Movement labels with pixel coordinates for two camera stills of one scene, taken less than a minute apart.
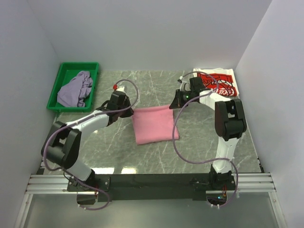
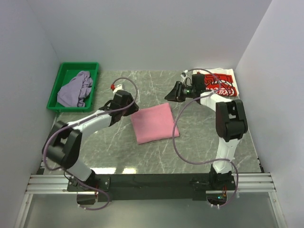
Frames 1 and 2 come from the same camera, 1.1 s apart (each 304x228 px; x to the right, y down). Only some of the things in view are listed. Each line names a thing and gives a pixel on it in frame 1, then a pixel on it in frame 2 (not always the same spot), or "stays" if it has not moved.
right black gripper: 177,102 -> 175,94
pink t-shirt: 154,124 stays
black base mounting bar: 147,187 stays
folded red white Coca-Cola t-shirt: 227,83 stays
